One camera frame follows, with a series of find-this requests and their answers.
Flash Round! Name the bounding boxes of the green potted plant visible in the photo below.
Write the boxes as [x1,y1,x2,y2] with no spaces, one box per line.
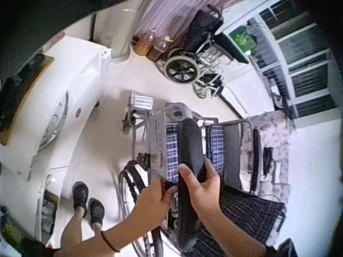
[229,24,257,54]

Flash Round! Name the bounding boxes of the black seat wheelchair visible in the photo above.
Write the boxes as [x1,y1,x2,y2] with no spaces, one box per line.
[156,3,250,100]

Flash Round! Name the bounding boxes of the person's right hand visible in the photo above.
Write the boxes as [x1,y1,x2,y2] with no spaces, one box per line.
[178,157,222,223]

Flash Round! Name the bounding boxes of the clear glass jar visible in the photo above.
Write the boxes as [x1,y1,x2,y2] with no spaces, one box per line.
[152,34,172,58]

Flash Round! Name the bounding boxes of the person's left hand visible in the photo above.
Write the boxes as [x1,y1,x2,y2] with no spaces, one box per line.
[135,177,180,228]

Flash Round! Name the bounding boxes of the person's legs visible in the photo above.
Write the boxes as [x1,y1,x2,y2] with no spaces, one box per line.
[60,181,108,257]

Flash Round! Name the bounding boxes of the black cord bracelet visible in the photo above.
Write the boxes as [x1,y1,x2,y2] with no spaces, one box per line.
[100,230,121,253]

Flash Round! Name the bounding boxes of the brown glass jar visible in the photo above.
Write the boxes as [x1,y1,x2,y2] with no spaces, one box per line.
[133,31,156,56]

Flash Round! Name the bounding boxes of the white washing machine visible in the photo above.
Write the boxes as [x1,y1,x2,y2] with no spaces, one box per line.
[0,35,112,173]

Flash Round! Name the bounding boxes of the patterned grey cloth sofa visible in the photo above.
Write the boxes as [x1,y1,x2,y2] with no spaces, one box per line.
[245,109,297,199]

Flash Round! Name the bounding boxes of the purple striped curtain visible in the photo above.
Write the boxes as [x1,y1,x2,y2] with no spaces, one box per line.
[133,0,236,41]

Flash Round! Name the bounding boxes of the white window grille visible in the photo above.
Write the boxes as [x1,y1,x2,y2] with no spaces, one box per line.
[249,4,339,120]

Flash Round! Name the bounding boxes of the white low cabinet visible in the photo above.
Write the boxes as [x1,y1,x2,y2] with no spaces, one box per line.
[26,165,71,243]

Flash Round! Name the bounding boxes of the white round pillar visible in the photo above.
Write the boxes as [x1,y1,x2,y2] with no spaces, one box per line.
[109,0,135,61]

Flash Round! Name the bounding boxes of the wooden board with black items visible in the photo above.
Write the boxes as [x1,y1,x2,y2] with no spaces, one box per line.
[0,53,56,147]

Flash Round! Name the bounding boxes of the checked seat wheelchair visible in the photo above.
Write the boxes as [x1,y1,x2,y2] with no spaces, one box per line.
[117,90,269,257]

